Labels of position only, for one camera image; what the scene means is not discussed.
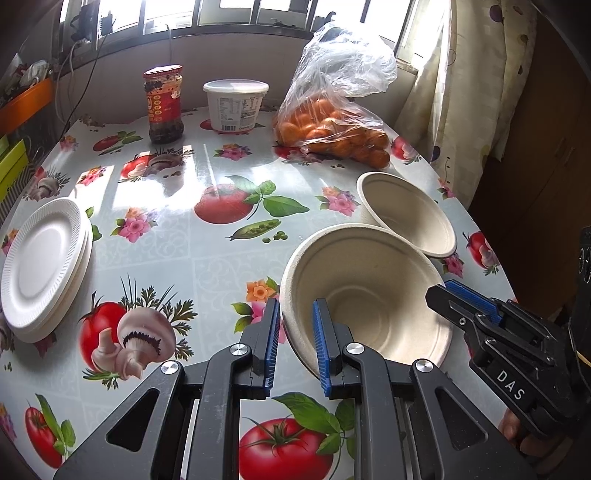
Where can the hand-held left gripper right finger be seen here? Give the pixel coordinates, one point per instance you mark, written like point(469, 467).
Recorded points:
point(321, 350)

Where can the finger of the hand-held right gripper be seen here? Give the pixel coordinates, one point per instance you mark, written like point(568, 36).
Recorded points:
point(455, 311)
point(475, 297)

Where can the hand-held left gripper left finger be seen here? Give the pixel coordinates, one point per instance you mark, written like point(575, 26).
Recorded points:
point(272, 350)

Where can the beige paper bowl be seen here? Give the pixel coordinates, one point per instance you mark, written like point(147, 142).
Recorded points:
point(406, 217)
point(378, 295)

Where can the stack of white paper plates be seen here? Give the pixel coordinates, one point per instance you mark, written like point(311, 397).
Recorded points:
point(32, 337)

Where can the person's right hand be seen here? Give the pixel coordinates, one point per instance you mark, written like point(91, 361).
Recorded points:
point(512, 429)

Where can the brown wooden cabinet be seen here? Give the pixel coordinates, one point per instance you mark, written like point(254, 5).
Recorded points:
point(545, 161)

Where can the floral print curtain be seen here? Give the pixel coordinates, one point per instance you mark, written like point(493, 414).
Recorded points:
point(471, 92)

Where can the pile of oranges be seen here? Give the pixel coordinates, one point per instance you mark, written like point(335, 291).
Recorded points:
point(323, 124)

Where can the white plastic tub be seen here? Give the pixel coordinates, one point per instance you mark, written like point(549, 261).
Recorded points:
point(235, 108)

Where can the chili sauce glass jar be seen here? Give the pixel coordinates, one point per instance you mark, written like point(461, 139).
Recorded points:
point(162, 106)

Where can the clear plastic bag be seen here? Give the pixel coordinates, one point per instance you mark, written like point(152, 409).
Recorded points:
point(341, 60)

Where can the black window latch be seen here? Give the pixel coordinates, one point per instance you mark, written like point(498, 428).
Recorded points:
point(331, 21)

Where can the lime green box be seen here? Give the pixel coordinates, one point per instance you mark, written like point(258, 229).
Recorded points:
point(14, 166)

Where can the barred window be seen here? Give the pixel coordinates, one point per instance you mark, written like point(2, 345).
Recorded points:
point(207, 28)

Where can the orange box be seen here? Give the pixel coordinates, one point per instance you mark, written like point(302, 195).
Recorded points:
point(27, 104)

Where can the black power adapter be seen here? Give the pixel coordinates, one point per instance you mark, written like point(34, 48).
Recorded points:
point(87, 21)

